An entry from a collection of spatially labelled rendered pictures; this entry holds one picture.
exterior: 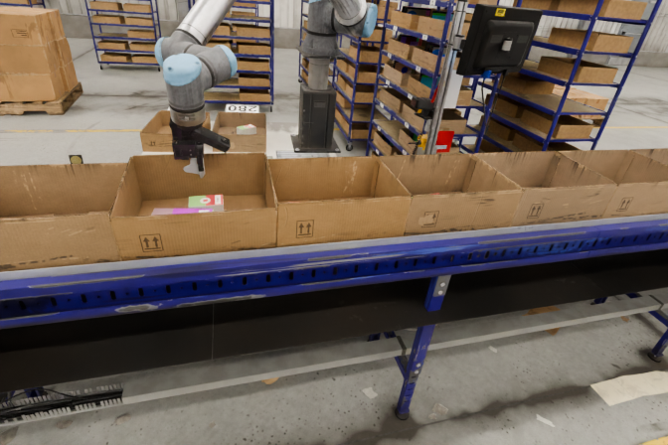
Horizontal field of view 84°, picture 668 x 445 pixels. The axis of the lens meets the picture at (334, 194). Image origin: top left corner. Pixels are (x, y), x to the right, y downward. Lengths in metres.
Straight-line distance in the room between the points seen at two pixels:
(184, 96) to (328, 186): 0.57
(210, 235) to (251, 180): 0.32
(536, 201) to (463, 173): 0.30
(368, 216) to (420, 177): 0.43
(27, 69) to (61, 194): 4.15
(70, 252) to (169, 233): 0.23
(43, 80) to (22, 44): 0.39
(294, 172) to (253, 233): 0.34
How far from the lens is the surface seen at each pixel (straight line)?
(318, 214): 1.03
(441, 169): 1.48
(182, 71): 1.02
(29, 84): 5.50
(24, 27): 5.36
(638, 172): 2.06
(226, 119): 2.40
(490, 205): 1.28
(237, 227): 1.01
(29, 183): 1.39
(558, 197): 1.44
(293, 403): 1.83
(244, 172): 1.25
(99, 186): 1.33
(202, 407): 1.86
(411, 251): 1.13
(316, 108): 2.04
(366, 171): 1.35
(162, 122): 2.46
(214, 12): 1.28
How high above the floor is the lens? 1.56
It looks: 29 degrees down
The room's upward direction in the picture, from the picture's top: 5 degrees clockwise
